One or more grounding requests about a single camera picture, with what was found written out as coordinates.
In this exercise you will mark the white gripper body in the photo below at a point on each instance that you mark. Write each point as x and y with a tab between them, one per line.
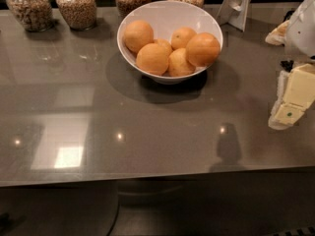
302	29

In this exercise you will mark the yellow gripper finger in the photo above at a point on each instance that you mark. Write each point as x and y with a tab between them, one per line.
276	36
296	93

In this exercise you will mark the glass jar of nuts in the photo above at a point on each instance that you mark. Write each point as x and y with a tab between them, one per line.
33	15

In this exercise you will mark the white card stand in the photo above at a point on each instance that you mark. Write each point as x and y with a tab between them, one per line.
234	13

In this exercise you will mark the glass jar of grains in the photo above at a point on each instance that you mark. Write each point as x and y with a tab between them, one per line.
78	14

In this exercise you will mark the small orange middle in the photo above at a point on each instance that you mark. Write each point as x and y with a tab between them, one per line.
165	44

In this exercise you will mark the white ceramic bowl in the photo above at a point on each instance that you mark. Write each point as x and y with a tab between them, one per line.
165	17

